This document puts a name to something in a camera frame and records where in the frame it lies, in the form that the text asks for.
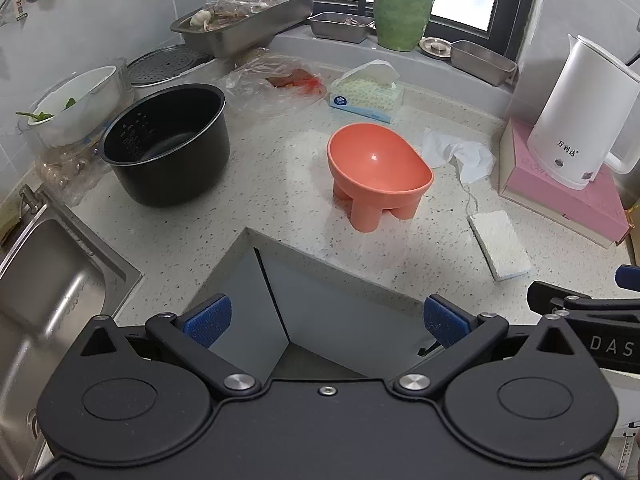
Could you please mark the round steel lid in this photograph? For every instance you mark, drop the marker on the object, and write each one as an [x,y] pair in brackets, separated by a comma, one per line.
[435,47]

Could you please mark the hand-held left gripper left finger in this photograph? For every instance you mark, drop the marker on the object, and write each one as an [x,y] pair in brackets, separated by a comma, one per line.
[210,317]

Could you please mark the large steel tray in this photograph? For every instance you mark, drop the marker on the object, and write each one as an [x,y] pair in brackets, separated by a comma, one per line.
[250,35]

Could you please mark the stainless steel sink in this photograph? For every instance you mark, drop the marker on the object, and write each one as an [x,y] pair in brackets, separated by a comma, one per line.
[50,285]

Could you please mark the green pepper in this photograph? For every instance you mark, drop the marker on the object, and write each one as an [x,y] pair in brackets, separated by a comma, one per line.
[37,116]

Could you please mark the clear egg bag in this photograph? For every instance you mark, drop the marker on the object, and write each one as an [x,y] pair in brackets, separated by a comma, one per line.
[65,170]

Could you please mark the white ceramic bowl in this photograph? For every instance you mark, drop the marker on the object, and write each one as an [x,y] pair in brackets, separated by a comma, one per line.
[75,105]

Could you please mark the clear plastic bag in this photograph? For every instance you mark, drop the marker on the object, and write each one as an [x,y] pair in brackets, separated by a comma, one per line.
[260,90]

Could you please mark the white electric kettle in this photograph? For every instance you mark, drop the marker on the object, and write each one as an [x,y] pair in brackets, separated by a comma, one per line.
[575,110]

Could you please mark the rectangular cleaning sponge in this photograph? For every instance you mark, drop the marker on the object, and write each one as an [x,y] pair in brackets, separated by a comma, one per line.
[500,245]

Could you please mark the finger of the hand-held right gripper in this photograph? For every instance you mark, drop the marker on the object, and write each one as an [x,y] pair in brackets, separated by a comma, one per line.
[575,295]
[629,276]

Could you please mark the black window frame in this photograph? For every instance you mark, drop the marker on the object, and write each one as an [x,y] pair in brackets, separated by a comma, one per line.
[515,0]

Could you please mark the orange footed bowl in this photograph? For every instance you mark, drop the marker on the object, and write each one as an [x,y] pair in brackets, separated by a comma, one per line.
[375,160]

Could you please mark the deep steel tray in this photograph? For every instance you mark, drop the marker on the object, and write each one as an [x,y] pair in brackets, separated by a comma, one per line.
[480,67]

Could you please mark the green vase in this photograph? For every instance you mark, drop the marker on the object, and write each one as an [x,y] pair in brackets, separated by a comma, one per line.
[402,15]

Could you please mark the white strainer bowl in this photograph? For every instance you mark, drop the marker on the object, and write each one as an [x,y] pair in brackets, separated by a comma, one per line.
[160,65]

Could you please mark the clear food bag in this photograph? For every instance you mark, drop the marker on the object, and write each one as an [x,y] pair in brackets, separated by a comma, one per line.
[240,2]

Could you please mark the grey base cabinet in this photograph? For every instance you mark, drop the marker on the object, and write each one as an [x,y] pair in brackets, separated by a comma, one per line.
[325,305]

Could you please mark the black rice cooker pot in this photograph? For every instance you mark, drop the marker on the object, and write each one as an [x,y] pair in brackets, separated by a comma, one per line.
[170,175]

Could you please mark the garlic bulb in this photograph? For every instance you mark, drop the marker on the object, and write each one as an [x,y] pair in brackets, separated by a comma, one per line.
[200,19]

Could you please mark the meat pieces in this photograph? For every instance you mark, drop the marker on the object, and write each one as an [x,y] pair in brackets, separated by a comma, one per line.
[355,21]

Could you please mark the soft facial tissue pack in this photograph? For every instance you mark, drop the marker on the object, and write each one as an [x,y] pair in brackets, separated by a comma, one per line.
[365,97]

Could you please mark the glass mixing bowl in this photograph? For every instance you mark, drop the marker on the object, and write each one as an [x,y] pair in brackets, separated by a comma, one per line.
[120,85]

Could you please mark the white paper tissue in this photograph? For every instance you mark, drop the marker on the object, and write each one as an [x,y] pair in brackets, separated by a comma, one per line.
[470,157]

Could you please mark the small steel tray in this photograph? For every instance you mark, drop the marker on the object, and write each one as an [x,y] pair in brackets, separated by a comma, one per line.
[340,34]

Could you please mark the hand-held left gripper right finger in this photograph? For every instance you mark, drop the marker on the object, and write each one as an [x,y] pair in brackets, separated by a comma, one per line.
[445,320]

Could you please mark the steel sink knob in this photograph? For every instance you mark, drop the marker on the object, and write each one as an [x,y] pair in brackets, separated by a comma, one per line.
[31,200]

